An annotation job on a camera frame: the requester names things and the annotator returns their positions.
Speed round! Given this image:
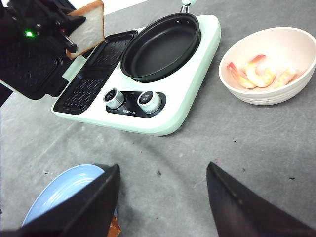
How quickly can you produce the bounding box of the silver control knob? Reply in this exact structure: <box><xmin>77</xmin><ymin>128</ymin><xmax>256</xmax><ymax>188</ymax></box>
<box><xmin>137</xmin><ymin>90</ymin><xmax>161</xmax><ymax>114</ymax></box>
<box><xmin>103</xmin><ymin>88</ymin><xmax>125</xmax><ymax>109</ymax></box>

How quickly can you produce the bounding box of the pink shrimp right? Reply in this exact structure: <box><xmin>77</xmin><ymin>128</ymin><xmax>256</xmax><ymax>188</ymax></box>
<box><xmin>273</xmin><ymin>68</ymin><xmax>298</xmax><ymax>89</ymax></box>

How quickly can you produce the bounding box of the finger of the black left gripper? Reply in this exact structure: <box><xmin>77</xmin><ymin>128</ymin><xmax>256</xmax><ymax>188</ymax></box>
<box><xmin>56</xmin><ymin>13</ymin><xmax>86</xmax><ymax>31</ymax></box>
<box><xmin>59</xmin><ymin>31</ymin><xmax>78</xmax><ymax>53</ymax></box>

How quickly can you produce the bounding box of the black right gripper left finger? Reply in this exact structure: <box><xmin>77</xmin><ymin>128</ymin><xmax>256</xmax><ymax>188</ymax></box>
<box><xmin>0</xmin><ymin>163</ymin><xmax>121</xmax><ymax>237</ymax></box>

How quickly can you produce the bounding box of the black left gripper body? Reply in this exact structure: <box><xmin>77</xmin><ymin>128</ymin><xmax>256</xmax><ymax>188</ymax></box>
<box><xmin>7</xmin><ymin>0</ymin><xmax>74</xmax><ymax>48</ymax></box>

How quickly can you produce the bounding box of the black frying pan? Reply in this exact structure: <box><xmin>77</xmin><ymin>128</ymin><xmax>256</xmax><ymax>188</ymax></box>
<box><xmin>120</xmin><ymin>0</ymin><xmax>201</xmax><ymax>83</ymax></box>

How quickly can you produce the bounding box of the blue plate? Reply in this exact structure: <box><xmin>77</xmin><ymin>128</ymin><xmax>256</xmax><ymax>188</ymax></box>
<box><xmin>21</xmin><ymin>164</ymin><xmax>119</xmax><ymax>228</ymax></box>

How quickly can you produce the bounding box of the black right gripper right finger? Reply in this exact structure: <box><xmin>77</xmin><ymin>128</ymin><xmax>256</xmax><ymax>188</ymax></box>
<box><xmin>206</xmin><ymin>162</ymin><xmax>316</xmax><ymax>237</ymax></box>

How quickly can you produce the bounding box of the right silver control knob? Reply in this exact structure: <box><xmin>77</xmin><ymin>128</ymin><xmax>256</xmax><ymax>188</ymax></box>
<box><xmin>137</xmin><ymin>90</ymin><xmax>161</xmax><ymax>114</ymax></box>

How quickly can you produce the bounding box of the pink shrimp middle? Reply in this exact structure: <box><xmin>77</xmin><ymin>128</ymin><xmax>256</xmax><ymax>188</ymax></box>
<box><xmin>242</xmin><ymin>54</ymin><xmax>276</xmax><ymax>88</ymax></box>

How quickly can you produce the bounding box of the mint green breakfast maker base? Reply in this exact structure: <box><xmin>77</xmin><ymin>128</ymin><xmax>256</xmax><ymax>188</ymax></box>
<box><xmin>51</xmin><ymin>13</ymin><xmax>221</xmax><ymax>135</ymax></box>

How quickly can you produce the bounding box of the left silver control knob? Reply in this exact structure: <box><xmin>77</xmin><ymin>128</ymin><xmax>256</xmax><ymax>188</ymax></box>
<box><xmin>103</xmin><ymin>88</ymin><xmax>125</xmax><ymax>109</ymax></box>

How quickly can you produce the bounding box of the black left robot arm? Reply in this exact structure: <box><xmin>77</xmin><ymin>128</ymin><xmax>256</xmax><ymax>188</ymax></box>
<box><xmin>0</xmin><ymin>0</ymin><xmax>86</xmax><ymax>53</ymax></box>

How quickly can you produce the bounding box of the pink shrimp left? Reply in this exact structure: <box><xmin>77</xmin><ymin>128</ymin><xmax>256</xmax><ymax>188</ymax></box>
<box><xmin>227</xmin><ymin>62</ymin><xmax>256</xmax><ymax>89</ymax></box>

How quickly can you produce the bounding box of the pink shrimp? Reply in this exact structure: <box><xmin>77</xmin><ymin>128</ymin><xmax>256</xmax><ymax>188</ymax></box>
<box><xmin>227</xmin><ymin>62</ymin><xmax>256</xmax><ymax>89</ymax></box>
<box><xmin>242</xmin><ymin>54</ymin><xmax>276</xmax><ymax>88</ymax></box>
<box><xmin>273</xmin><ymin>68</ymin><xmax>298</xmax><ymax>89</ymax></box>

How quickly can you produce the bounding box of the breakfast maker hinged lid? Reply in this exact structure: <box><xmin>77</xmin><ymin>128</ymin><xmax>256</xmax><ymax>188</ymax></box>
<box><xmin>0</xmin><ymin>39</ymin><xmax>71</xmax><ymax>100</ymax></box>

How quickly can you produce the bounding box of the beige ribbed bowl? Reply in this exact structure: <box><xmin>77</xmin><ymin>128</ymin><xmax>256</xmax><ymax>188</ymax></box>
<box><xmin>218</xmin><ymin>27</ymin><xmax>316</xmax><ymax>105</ymax></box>

